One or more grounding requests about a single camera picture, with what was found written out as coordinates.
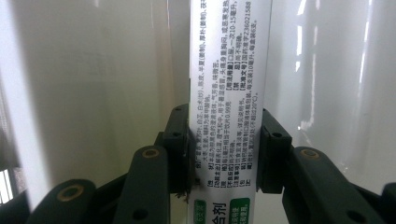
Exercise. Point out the green and white medicine box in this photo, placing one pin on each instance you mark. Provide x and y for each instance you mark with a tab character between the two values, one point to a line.
230	77

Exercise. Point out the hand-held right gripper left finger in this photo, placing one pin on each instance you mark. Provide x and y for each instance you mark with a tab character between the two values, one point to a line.
176	149

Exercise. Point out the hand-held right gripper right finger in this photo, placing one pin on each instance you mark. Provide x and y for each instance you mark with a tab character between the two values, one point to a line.
274	152

